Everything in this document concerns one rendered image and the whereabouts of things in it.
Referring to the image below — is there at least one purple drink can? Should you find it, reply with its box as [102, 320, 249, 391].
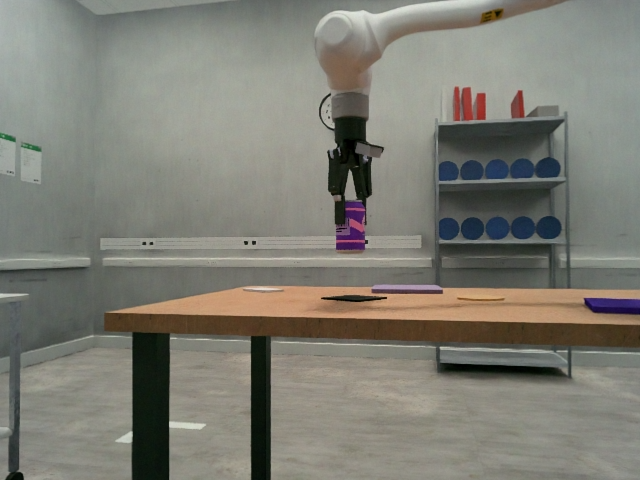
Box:
[336, 200, 365, 254]

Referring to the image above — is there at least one black square slate coaster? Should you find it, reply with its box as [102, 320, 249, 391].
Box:
[321, 295, 387, 302]

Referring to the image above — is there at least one purple flat rectangular slab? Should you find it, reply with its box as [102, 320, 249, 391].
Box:
[584, 298, 640, 315]

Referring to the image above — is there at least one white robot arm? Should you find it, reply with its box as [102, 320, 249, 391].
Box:
[314, 0, 570, 122]

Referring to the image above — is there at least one purple flat square pad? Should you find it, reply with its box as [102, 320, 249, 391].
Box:
[371, 285, 443, 294]

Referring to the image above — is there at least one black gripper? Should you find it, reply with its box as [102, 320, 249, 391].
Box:
[327, 118, 372, 225]

